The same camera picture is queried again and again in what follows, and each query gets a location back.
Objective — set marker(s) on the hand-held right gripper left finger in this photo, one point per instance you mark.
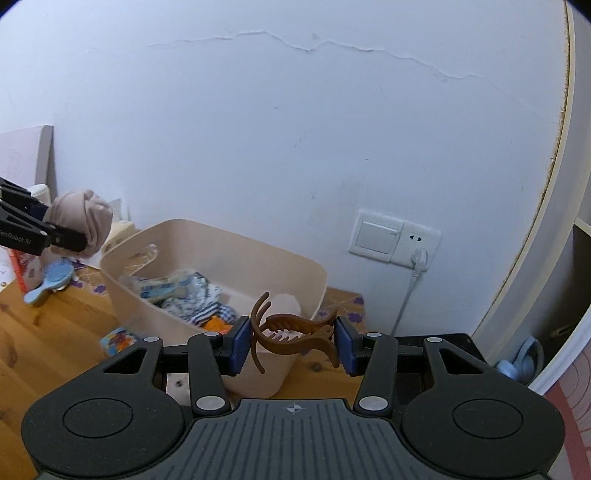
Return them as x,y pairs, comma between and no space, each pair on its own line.
240,344

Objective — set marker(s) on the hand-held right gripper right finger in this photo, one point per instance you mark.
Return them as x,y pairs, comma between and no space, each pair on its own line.
345,344

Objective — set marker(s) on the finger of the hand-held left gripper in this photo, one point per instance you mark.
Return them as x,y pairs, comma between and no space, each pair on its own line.
39,210
60,240

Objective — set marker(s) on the orange box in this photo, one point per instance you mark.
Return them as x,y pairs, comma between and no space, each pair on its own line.
217,325

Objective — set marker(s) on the mauve pink knit beanie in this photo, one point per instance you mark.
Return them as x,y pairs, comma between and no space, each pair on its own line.
87,217

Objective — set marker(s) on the brown hair claw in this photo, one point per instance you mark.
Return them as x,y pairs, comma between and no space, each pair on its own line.
295,334

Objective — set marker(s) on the blue striped cloth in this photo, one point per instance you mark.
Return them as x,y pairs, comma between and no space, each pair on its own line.
194,309

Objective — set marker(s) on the beige plastic storage bin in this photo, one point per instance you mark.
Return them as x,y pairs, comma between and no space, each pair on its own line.
277,272

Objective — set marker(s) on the clear toothbrush packet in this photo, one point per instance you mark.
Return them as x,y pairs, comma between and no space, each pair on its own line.
161,288

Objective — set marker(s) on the small blue snack packet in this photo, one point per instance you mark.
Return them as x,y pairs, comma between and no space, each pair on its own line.
117,341

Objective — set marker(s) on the white thermos bottle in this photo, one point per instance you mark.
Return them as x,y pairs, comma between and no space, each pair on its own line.
40,191

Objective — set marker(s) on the blue hairbrush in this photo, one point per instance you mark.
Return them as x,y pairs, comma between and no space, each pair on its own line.
53,277

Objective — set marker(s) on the red and white carton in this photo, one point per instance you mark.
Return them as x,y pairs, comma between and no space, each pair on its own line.
25,272

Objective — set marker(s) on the lilac headboard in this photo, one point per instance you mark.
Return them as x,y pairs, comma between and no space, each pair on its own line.
23,152

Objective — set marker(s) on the wrapped tissue pack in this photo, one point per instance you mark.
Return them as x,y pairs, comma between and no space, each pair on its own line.
121,230

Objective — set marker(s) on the wooden desk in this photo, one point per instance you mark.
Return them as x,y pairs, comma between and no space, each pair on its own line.
55,332

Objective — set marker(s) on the light blue headphones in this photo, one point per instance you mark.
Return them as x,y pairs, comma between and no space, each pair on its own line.
512,369

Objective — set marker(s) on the white cabinet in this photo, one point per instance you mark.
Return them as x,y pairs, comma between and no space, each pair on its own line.
531,277

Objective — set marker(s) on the pink floor mat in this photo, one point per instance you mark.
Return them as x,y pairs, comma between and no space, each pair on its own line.
577,415

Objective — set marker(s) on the white wall socket panel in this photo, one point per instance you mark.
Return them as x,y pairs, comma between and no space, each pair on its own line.
374,237

